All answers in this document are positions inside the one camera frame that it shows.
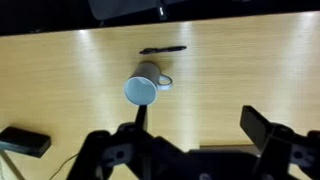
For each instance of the white ceramic mug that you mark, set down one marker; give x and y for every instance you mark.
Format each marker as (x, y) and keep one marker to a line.
(141, 90)

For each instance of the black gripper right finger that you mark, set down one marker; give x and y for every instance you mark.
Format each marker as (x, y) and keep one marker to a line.
(256, 126)

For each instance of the large black office chair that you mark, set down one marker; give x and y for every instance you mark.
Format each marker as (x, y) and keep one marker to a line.
(123, 8)

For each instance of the black pen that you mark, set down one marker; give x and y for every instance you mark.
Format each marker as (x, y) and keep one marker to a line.
(163, 49)

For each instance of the black rectangular power box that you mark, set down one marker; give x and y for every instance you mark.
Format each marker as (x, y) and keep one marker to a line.
(23, 141)

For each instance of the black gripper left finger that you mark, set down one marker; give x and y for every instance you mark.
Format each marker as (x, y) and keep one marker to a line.
(141, 117)

